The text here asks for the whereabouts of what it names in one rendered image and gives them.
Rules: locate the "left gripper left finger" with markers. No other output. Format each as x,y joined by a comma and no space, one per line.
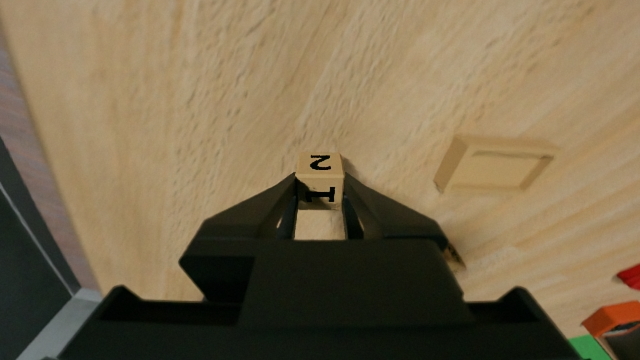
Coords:
259,215

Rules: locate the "tan shallow wooden tray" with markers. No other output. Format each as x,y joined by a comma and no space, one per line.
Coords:
495,163

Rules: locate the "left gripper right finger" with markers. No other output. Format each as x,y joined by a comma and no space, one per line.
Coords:
383,217

